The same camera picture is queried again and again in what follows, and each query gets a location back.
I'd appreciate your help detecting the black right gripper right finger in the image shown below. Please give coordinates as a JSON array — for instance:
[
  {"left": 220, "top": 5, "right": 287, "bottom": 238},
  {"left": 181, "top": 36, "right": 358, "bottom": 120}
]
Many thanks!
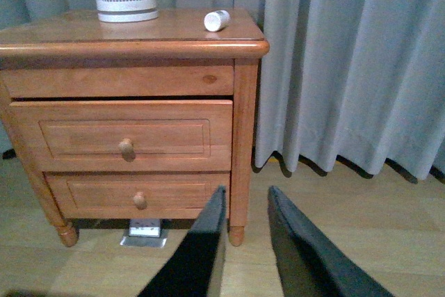
[{"left": 268, "top": 186, "right": 392, "bottom": 296}]

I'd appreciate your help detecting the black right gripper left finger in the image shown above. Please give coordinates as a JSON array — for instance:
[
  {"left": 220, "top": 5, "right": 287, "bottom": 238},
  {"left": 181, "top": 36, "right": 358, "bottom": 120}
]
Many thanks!
[{"left": 138, "top": 186, "right": 227, "bottom": 296}]

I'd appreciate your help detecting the wooden drawer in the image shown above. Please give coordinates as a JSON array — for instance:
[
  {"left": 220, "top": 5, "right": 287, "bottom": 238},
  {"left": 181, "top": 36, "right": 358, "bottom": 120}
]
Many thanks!
[
  {"left": 10, "top": 100, "right": 232, "bottom": 172},
  {"left": 45, "top": 172, "right": 230, "bottom": 219}
]

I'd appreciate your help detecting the metal floor power socket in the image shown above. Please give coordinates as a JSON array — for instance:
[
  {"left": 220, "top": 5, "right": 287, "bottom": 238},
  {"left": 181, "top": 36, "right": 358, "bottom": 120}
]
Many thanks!
[{"left": 120, "top": 218, "right": 168, "bottom": 248}]

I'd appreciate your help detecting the wooden nightstand cabinet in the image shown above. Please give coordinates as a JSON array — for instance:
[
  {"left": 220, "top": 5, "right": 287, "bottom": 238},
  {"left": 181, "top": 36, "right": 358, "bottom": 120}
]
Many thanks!
[{"left": 1, "top": 8, "right": 269, "bottom": 246}]

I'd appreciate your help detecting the grey curtain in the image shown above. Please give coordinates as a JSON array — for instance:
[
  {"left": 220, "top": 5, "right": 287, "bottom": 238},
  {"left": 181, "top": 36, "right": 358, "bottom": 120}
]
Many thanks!
[{"left": 0, "top": 0, "right": 445, "bottom": 182}]

